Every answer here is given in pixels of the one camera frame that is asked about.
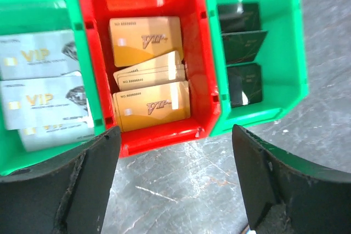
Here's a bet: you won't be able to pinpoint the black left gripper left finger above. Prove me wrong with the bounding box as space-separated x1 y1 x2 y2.
1 127 121 233

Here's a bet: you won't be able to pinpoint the right green plastic bin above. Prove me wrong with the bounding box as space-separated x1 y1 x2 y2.
206 0 309 136

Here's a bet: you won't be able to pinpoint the black cards in green bin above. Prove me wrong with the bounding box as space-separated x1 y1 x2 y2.
217 3 268 108

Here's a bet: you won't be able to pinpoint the beige cards in red bin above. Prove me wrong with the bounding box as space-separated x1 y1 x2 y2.
109 16 191 132

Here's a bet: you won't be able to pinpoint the grey cards in green bin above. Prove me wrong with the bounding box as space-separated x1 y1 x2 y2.
1 30 94 151

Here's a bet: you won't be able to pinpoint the red plastic bin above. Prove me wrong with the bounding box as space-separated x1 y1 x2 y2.
79 0 221 158

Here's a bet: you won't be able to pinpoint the left green plastic bin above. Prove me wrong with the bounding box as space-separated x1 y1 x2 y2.
1 0 105 176

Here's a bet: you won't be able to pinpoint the green plastic bin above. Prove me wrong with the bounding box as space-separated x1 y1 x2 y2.
1 0 105 176
206 0 309 136

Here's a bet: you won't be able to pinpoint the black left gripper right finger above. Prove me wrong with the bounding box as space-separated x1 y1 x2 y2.
232 125 350 233

